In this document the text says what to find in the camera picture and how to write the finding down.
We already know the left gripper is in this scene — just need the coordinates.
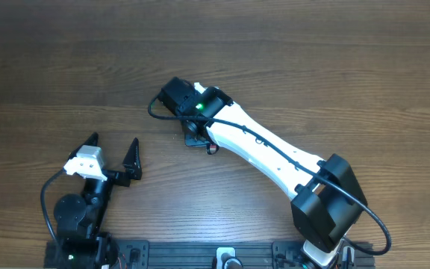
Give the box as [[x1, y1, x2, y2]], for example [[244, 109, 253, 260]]
[[68, 132, 143, 188]]

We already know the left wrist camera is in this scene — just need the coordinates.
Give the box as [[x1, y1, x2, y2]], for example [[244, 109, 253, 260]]
[[63, 144, 106, 182]]

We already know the mounting rail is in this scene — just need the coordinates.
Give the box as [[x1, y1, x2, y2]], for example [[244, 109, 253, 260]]
[[45, 238, 376, 269]]

